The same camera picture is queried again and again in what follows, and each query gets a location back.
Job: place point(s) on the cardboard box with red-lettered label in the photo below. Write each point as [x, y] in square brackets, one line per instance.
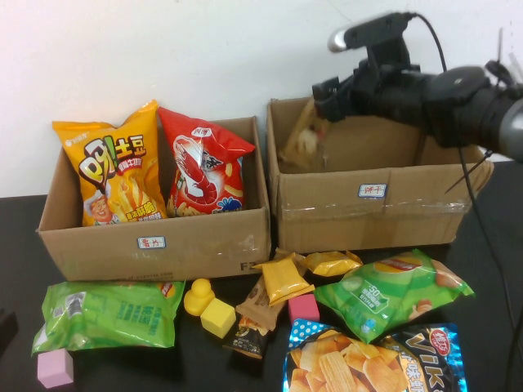
[204, 253]

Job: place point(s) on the yellow rubber duck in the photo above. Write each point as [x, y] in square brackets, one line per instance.
[198, 296]

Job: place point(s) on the green chips bag barcode side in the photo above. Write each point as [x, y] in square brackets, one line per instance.
[122, 314]

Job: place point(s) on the taped cardboard box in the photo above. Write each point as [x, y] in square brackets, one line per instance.
[327, 220]

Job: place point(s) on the yellow small snack packet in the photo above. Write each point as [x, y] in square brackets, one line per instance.
[331, 263]
[284, 281]

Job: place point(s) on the white sticker red writing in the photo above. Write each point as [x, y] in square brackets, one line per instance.
[152, 242]
[373, 192]

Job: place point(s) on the black small snack packet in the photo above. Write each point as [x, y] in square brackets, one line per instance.
[245, 345]

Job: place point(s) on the magenta foam cube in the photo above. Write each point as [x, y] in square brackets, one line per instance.
[304, 310]

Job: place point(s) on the yellow foam cube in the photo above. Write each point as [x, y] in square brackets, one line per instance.
[218, 318]

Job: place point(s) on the green cucumber chips bag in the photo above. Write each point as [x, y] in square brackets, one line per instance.
[388, 294]

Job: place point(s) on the blue ridged chips bag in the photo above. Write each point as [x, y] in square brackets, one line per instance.
[327, 363]

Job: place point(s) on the yellow potato fries snack bag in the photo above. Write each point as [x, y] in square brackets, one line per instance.
[114, 175]

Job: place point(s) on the tan small snack packet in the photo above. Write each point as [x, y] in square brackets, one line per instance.
[281, 254]

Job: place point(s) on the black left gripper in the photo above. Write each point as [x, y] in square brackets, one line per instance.
[6, 332]

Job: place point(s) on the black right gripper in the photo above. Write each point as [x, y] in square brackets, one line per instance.
[388, 94]

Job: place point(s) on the red shrimp snack bag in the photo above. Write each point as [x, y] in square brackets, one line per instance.
[204, 175]

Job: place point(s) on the light pink foam cube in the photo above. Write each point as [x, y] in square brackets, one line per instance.
[55, 367]

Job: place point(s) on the brown chocolate biscuit packet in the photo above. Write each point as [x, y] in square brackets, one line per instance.
[255, 304]

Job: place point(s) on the long brown biscuit packet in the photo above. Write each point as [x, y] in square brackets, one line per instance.
[304, 136]

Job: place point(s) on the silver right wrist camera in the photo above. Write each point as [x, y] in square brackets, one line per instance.
[376, 28]

